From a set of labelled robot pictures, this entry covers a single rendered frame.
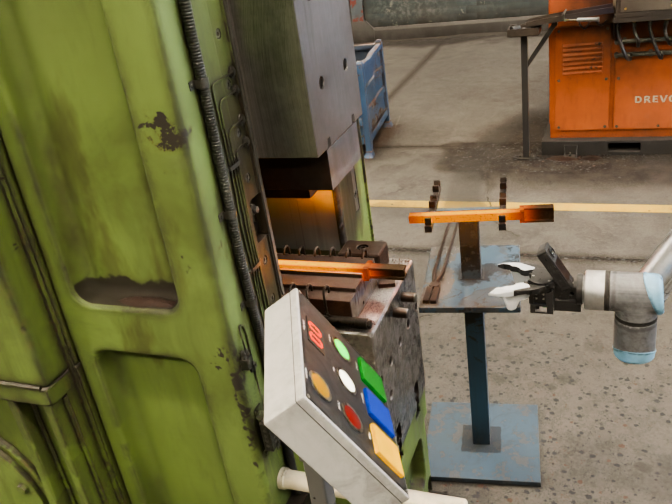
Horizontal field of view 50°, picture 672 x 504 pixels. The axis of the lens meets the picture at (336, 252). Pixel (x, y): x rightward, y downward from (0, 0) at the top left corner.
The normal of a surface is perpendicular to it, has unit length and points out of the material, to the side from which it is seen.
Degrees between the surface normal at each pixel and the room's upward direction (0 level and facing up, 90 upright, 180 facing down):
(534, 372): 0
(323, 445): 90
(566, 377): 0
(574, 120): 86
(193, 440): 90
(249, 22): 90
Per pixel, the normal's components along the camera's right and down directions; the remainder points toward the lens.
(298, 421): 0.08, 0.44
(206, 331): -0.34, 0.47
